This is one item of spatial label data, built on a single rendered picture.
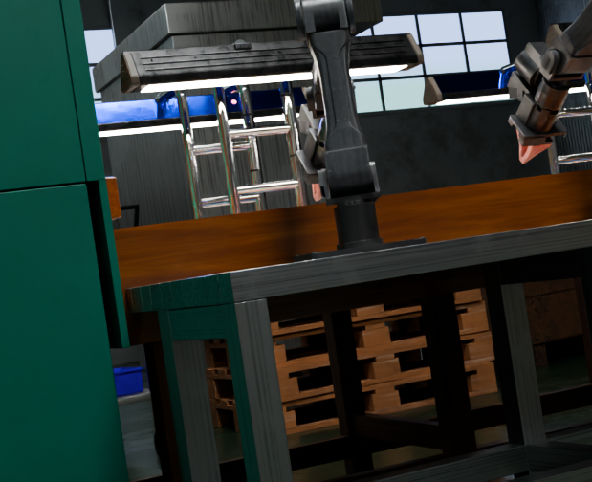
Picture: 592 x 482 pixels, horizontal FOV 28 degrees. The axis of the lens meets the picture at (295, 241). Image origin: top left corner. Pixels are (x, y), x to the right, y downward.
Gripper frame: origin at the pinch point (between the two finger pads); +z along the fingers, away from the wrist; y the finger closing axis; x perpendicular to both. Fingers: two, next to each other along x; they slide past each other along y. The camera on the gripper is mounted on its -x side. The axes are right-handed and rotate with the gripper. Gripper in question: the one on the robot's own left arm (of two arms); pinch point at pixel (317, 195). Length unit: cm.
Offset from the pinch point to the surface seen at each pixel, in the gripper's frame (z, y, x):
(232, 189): 13.9, 8.6, -18.4
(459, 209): -14.2, -16.0, 21.8
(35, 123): -31, 57, 9
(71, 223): -21, 54, 21
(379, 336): 221, -131, -132
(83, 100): -33, 49, 7
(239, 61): -14.7, 10.0, -23.9
